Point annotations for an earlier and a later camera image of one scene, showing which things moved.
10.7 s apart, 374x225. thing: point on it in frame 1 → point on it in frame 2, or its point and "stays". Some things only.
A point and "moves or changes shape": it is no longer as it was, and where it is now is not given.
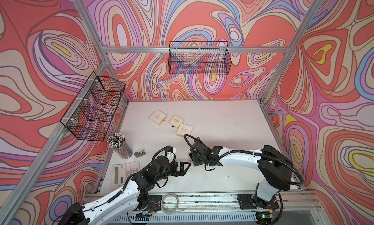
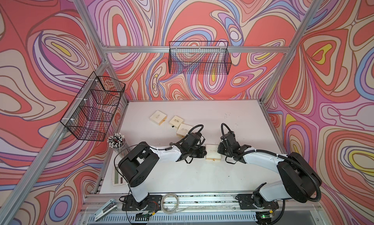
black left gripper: (182, 172) → (202, 149)
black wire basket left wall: (89, 117) stays
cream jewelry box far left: (158, 117) stays
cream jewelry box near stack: (184, 129) stays
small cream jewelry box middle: (176, 121) stays
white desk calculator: (121, 171) stays
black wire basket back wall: (201, 57) stays
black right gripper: (195, 159) → (220, 150)
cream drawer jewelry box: (191, 159) moves or changes shape
